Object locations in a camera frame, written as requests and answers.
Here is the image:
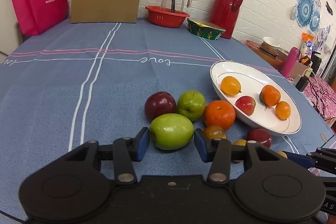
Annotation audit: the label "blue striped tablecloth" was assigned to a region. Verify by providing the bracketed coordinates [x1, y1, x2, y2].
[1, 20, 335, 223]

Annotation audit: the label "large orange tangerine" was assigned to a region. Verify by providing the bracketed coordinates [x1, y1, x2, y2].
[203, 100, 236, 130]

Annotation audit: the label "red pink small apple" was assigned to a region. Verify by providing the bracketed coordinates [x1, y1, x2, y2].
[235, 96, 256, 116]

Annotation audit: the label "orange snack packet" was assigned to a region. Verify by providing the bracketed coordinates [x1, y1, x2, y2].
[300, 32, 314, 57]

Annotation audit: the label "blue patterned wall fans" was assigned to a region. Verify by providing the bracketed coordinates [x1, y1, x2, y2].
[291, 0, 322, 32]

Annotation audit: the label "black mug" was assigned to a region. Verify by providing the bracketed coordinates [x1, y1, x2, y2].
[311, 51, 322, 75]

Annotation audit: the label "tan longan fruit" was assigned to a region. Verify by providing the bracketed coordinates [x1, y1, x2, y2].
[231, 139, 247, 163]

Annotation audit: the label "small green apple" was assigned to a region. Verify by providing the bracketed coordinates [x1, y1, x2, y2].
[177, 90, 206, 122]

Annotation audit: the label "white bowl on dishes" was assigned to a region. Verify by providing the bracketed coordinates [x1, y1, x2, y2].
[262, 36, 280, 50]

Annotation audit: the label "red plastic basket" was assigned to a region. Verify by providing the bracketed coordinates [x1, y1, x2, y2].
[145, 6, 190, 28]

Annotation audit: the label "dark red apple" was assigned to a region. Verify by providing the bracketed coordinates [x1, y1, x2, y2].
[246, 128, 272, 148]

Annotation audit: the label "yellow orange kumquat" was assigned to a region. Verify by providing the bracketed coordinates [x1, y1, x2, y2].
[220, 76, 241, 96]

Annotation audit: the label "wooden brown tray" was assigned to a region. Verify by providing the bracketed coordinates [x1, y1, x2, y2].
[245, 40, 283, 69]

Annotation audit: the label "small orange kumquat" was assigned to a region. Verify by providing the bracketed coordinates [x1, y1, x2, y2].
[275, 101, 291, 120]

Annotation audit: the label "white ceramic plate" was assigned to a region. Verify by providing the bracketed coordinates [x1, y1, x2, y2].
[210, 60, 302, 136]

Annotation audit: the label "pink floral side tablecloth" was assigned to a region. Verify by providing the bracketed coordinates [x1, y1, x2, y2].
[303, 76, 335, 120]

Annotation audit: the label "large green apple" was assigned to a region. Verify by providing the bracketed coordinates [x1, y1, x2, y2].
[149, 113, 194, 150]

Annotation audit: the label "orange tangerine with stem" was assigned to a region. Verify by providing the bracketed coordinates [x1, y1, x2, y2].
[259, 85, 281, 107]

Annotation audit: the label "dark red plum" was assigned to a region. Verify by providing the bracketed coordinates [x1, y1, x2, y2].
[144, 92, 177, 122]

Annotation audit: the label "red thermos jug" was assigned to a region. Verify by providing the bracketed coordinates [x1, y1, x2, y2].
[210, 0, 243, 39]

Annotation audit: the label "black power adapter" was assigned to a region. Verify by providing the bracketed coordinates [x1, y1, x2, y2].
[295, 76, 309, 92]

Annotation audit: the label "white appliance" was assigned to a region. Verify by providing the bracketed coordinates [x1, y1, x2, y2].
[0, 0, 23, 60]

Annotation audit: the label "pink water bottle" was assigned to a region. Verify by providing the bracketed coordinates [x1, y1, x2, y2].
[280, 47, 301, 78]

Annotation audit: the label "green patterned foil bowl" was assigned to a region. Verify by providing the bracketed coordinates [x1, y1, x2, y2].
[187, 18, 225, 40]

